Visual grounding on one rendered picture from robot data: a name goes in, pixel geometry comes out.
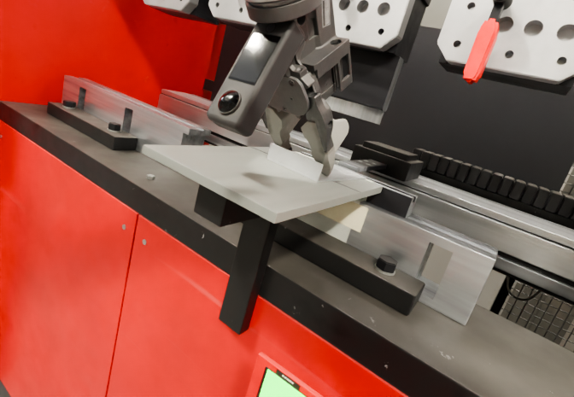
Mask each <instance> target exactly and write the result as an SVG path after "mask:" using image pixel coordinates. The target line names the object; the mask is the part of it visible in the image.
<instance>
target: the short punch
mask: <svg viewBox="0 0 574 397"><path fill-rule="evenodd" d="M350 57H351V68H352V80H353V82H352V83H351V84H350V85H348V86H347V87H346V88H345V89H344V90H343V91H342V92H341V91H339V88H338V87H337V88H336V91H335V92H334V93H333V94H332V95H331V96H329V97H328V98H327V99H326V100H325V99H324V100H325V101H326V102H327V103H328V104H329V106H330V107H331V110H332V111H336V112H338V113H341V114H346V115H349V116H353V117H355V118H358V119H362V120H366V121H369V122H372V123H375V124H378V125H380V123H381V120H382V118H383V115H384V112H386V111H387V109H388V106H389V104H390V99H391V97H392V94H393V91H394V88H395V84H396V81H397V79H398V76H399V73H400V71H401V67H402V64H403V62H404V60H403V59H402V58H401V57H400V56H397V55H388V54H384V53H379V52H375V51H370V50H362V49H357V48H353V47H350ZM342 64H343V77H345V76H347V75H348V67H347V56H344V57H343V58H342Z"/></svg>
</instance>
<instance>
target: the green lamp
mask: <svg viewBox="0 0 574 397"><path fill-rule="evenodd" d="M259 397H305V396H304V395H303V394H301V393H300V392H298V391H297V390H296V389H294V388H293V387H291V386H290V385H289V384H288V383H287V382H285V381H284V380H283V379H281V378H280V377H278V376H277V375H276V374H274V373H273V372H271V371H270V370H267V372H266V377H265V380H264V382H263V385H262V388H261V393H260V396H259Z"/></svg>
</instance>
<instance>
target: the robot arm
mask: <svg viewBox="0 0 574 397"><path fill-rule="evenodd" d="M245 5H246V9H247V11H248V15H249V18H250V19H251V20H252V21H254V22H257V23H256V25H255V27H254V29H253V31H252V33H251V34H250V35H249V38H248V40H247V42H246V43H245V45H244V46H243V48H242V50H241V52H240V54H239V56H238V57H237V59H236V61H235V63H234V64H233V66H232V68H231V71H230V72H229V73H228V75H227V77H226V78H225V81H224V83H223V85H222V86H221V87H220V90H219V92H218V93H217V95H216V97H215V99H214V100H213V102H212V104H211V106H210V108H209V109H208V111H207V117H208V118H209V119H210V120H211V121H213V122H214V123H215V124H216V125H217V126H219V127H222V128H224V129H227V130H228V131H233V132H235V133H237V134H239V135H242V136H244V137H249V136H251V135H252V134H253V132H254V130H255V128H256V127H257V125H258V123H259V121H260V119H261V118H262V119H263V122H264V124H265V127H266V128H267V129H268V131H269V133H270V135H271V137H272V140H273V141H274V142H275V144H276V145H278V146H280V147H282V148H285V149H288V150H290V151H292V147H291V145H290V133H291V131H292V130H293V129H294V127H295V126H296V124H297V123H298V121H299V120H300V119H301V117H303V116H304V115H306V118H307V122H306V123H305V124H304V125H303V126H302V127H301V129H302V134H303V136H304V137H305V138H306V139H307V141H308V142H309V144H310V147H311V150H312V153H311V154H312V157H313V158H314V160H315V161H317V162H318V163H320V164H323V168H322V172H321V173H322V174H324V175H325V176H326V177H328V176H329V175H330V174H331V171H332V169H333V167H334V160H335V153H336V152H337V150H338V148H339V146H340V145H341V143H342V142H343V140H344V138H345V137H346V136H347V134H348V132H349V123H348V122H347V120H346V119H339V120H334V119H333V116H332V111H331V107H330V106H329V104H328V103H327V102H326V101H325V100H326V99H327V98H328V97H329V96H331V95H332V94H333V93H334V92H335V91H336V88H337V87H338V88H339V91H341V92H342V91H343V90H344V89H345V88H346V87H347V86H348V85H350V84H351V83H352V82H353V80H352V68H351V57H350V45H349V38H340V37H338V36H337V35H336V28H335V20H334V11H333V2H332V0H245ZM337 43H340V44H337ZM344 56H347V67H348V75H347V76H345V77H343V64H342V58H343V57H344ZM324 99H325V100H324Z"/></svg>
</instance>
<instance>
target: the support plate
mask: <svg viewBox="0 0 574 397"><path fill-rule="evenodd" d="M253 148H255V149H253ZM253 148H251V147H232V146H190V145H148V144H145V145H144V146H143V151H142V154H144V155H147V156H148V157H150V158H151V159H153V160H155V161H158V162H160V163H161V164H163V165H164V166H167V167H169V168H171V169H173V170H174V171H176V172H178V173H180V174H182V175H184V176H186V177H187V178H189V179H191V180H193V181H195V182H197V183H199V184H200V185H202V186H204V187H206V188H208V189H210V190H212V191H213V192H215V193H217V194H219V195H221V196H224V197H225V198H226V199H228V200H230V201H233V202H235V203H236V204H238V205H239V206H241V207H244V208H246V209H248V210H249V211H251V212H252V213H255V214H257V215H259V216H261V217H262V218H263V219H266V220H268V221H270V222H272V223H274V224H277V223H279V222H282V221H285V220H288V219H293V218H297V217H300V216H302V215H306V214H309V213H314V212H318V211H320V210H323V209H327V208H329V207H335V206H338V205H341V204H343V203H347V202H350V201H355V200H359V199H361V198H364V197H368V196H373V195H376V194H378V193H381V191H382V188H383V186H380V185H378V184H375V183H372V182H370V181H367V180H365V179H356V180H342V181H339V182H337V183H336V182H333V181H329V182H316V181H314V180H312V179H310V178H307V177H305V176H303V175H301V174H299V173H297V172H294V171H291V170H290V169H288V168H286V167H284V166H280V165H279V164H277V163H275V162H273V161H270V160H268V159H267V156H268V152H269V149H270V147H253ZM257 149H258V150H257ZM260 150H261V151H263V152H266V153H267V154H266V153H263V152H261V151H260ZM338 183H340V184H338ZM342 184H343V185H346V186H348V187H350V188H352V189H354V190H352V189H350V188H348V187H346V186H343V185H342ZM356 190H358V191H360V192H358V191H356Z"/></svg>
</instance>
